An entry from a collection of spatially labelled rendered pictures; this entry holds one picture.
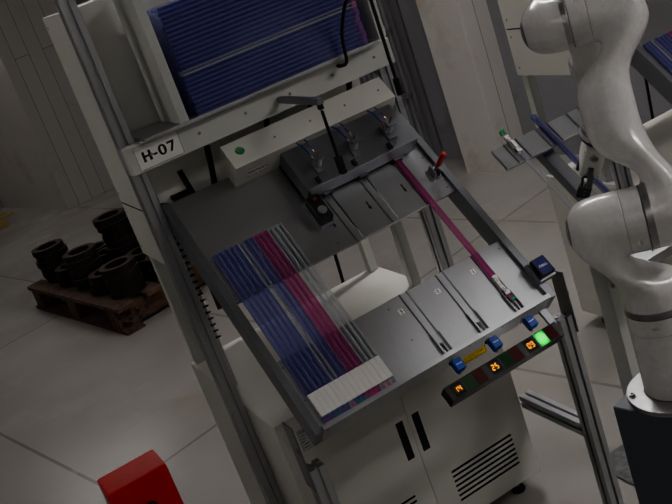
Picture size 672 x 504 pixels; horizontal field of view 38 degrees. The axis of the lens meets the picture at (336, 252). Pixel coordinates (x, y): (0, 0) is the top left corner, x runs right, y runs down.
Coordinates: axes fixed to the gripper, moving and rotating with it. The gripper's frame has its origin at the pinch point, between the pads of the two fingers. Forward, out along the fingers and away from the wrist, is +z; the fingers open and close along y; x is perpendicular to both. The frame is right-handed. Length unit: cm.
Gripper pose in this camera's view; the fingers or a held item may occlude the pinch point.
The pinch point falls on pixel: (582, 181)
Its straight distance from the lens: 250.0
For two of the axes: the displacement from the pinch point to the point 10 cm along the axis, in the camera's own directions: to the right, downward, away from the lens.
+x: -9.9, -1.2, 0.9
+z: -0.1, 6.4, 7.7
